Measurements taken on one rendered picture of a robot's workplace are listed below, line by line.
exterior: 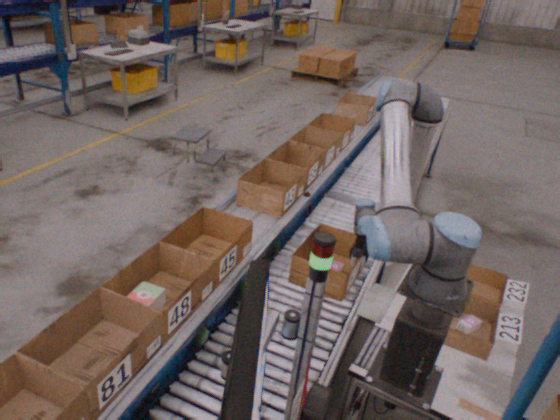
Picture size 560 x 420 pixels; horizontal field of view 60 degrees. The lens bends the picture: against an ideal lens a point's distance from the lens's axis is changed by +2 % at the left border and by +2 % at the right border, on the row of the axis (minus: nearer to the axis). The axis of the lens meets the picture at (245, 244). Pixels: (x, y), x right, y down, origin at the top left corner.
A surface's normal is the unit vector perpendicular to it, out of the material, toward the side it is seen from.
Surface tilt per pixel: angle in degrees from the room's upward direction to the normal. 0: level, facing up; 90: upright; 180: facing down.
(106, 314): 89
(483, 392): 0
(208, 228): 89
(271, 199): 90
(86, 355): 0
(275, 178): 89
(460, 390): 0
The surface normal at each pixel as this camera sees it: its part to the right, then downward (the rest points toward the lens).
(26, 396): 0.07, -0.84
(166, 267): -0.43, 0.45
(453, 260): -0.11, 0.59
